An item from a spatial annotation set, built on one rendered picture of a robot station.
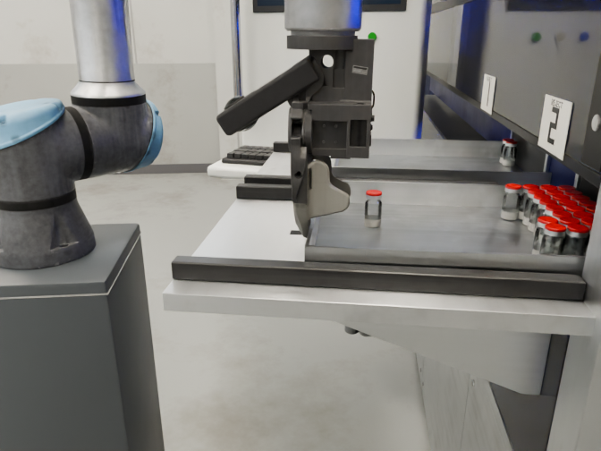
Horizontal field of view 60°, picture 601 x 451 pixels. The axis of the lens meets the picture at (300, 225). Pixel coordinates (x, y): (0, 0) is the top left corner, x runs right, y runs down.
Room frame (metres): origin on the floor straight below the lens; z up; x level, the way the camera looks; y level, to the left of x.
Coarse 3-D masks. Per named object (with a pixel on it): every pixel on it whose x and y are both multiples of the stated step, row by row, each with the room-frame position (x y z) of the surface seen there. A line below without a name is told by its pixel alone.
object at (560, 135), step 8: (552, 96) 0.61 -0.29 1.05; (544, 104) 0.63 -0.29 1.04; (552, 104) 0.60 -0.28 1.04; (560, 104) 0.58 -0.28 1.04; (568, 104) 0.56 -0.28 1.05; (544, 112) 0.63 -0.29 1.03; (552, 112) 0.60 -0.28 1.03; (560, 112) 0.57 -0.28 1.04; (568, 112) 0.55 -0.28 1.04; (544, 120) 0.62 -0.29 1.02; (552, 120) 0.59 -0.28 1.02; (560, 120) 0.57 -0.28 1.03; (568, 120) 0.55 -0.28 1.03; (544, 128) 0.62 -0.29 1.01; (552, 128) 0.59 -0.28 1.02; (560, 128) 0.57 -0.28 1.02; (568, 128) 0.55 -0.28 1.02; (544, 136) 0.61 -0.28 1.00; (552, 136) 0.59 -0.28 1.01; (560, 136) 0.56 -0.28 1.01; (544, 144) 0.61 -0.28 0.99; (560, 144) 0.56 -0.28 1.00; (552, 152) 0.58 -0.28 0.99; (560, 152) 0.56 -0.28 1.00
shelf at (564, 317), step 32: (288, 160) 1.03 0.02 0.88; (224, 224) 0.65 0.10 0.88; (256, 224) 0.65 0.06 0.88; (288, 224) 0.65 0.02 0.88; (224, 256) 0.55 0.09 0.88; (256, 256) 0.55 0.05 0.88; (288, 256) 0.55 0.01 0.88; (192, 288) 0.47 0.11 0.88; (224, 288) 0.47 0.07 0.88; (256, 288) 0.47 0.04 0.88; (288, 288) 0.47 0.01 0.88; (320, 288) 0.47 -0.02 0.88; (352, 320) 0.44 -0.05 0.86; (384, 320) 0.43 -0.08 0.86; (416, 320) 0.43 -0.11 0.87; (448, 320) 0.42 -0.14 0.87; (480, 320) 0.42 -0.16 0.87; (512, 320) 0.42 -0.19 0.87; (544, 320) 0.41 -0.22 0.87; (576, 320) 0.41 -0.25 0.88
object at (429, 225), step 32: (352, 192) 0.74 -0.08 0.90; (384, 192) 0.73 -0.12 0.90; (416, 192) 0.73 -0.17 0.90; (448, 192) 0.72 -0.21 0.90; (480, 192) 0.72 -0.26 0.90; (320, 224) 0.65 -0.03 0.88; (352, 224) 0.65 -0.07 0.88; (384, 224) 0.65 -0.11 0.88; (416, 224) 0.65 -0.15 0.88; (448, 224) 0.65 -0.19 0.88; (480, 224) 0.65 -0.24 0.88; (512, 224) 0.65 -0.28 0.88; (320, 256) 0.49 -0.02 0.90; (352, 256) 0.48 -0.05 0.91; (384, 256) 0.48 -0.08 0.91; (416, 256) 0.48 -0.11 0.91; (448, 256) 0.47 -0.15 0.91; (480, 256) 0.47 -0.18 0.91; (512, 256) 0.47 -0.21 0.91; (544, 256) 0.47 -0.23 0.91; (576, 256) 0.46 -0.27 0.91
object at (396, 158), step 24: (384, 144) 1.07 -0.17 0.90; (408, 144) 1.07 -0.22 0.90; (432, 144) 1.06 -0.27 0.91; (456, 144) 1.05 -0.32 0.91; (480, 144) 1.05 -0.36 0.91; (336, 168) 0.83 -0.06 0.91; (360, 168) 0.82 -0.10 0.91; (384, 168) 0.82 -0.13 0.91; (408, 168) 0.82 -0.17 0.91; (432, 168) 0.95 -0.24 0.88; (456, 168) 0.95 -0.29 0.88; (480, 168) 0.95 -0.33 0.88; (504, 168) 0.95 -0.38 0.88
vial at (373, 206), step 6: (372, 198) 0.63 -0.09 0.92; (378, 198) 0.63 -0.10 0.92; (366, 204) 0.64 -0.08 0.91; (372, 204) 0.63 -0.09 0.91; (378, 204) 0.63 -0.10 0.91; (366, 210) 0.64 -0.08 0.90; (372, 210) 0.63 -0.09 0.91; (378, 210) 0.63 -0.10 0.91; (366, 216) 0.63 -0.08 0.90; (372, 216) 0.63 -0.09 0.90; (378, 216) 0.63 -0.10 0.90; (366, 222) 0.63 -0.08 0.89; (372, 222) 0.63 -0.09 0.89; (378, 222) 0.63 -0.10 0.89
